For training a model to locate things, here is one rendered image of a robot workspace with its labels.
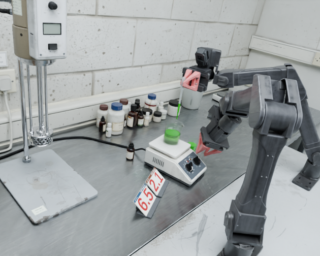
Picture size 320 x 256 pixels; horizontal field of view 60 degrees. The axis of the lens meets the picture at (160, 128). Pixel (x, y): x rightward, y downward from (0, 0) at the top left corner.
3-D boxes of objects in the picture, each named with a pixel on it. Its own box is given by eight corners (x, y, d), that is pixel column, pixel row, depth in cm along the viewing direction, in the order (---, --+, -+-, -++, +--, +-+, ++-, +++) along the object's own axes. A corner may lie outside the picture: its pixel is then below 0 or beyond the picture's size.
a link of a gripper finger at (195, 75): (190, 75, 90) (203, 71, 97) (171, 70, 93) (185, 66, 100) (187, 95, 93) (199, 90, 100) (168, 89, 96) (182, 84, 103)
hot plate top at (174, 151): (191, 147, 105) (192, 145, 104) (175, 159, 95) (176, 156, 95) (165, 134, 110) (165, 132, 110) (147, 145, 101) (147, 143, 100)
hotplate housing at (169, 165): (205, 172, 105) (211, 154, 102) (189, 188, 95) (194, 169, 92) (157, 149, 115) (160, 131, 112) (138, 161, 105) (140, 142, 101)
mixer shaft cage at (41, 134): (57, 143, 82) (56, 58, 71) (34, 150, 77) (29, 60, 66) (46, 133, 86) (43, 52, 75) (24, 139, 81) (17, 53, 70)
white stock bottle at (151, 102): (145, 112, 146) (148, 91, 141) (156, 115, 146) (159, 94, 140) (141, 116, 141) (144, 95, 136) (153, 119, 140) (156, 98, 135)
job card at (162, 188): (169, 182, 96) (171, 172, 95) (161, 197, 89) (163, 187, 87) (152, 177, 98) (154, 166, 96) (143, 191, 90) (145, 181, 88)
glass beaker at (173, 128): (158, 142, 103) (162, 122, 99) (167, 136, 108) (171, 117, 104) (174, 150, 100) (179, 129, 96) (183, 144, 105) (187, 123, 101)
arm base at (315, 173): (298, 165, 105) (317, 174, 101) (314, 150, 118) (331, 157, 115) (290, 182, 108) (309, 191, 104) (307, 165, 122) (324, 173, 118)
